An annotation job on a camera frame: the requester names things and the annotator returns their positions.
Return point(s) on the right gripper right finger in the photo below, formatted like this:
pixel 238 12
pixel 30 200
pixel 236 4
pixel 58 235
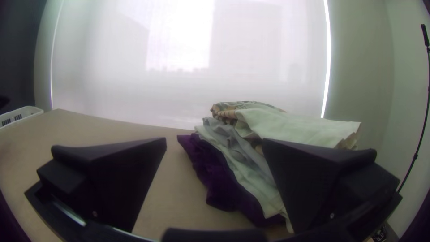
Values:
pixel 309 181

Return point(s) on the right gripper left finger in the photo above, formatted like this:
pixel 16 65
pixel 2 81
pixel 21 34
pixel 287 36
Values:
pixel 114 174

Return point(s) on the pile of folded clothes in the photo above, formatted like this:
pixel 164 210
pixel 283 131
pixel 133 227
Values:
pixel 265 129

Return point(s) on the white laundry basket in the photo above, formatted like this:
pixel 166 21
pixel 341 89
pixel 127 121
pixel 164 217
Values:
pixel 19 116

